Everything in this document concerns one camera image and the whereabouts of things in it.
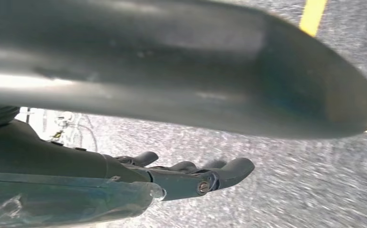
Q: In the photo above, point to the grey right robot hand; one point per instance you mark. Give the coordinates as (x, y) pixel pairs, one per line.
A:
(45, 157)

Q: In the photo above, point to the clear plastic wrap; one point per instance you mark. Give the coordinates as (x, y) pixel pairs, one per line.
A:
(60, 201)

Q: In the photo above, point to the yellow floor tape square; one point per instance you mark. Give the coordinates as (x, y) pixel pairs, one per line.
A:
(312, 15)

